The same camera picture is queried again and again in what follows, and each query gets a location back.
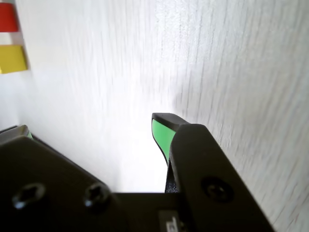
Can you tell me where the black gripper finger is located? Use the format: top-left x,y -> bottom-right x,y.
151,112 -> 276,232
0,124 -> 131,232

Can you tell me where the yellow wooden cube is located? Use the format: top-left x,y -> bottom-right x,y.
0,44 -> 29,74

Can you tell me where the red wooden cube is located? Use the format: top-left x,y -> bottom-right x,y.
0,2 -> 19,32

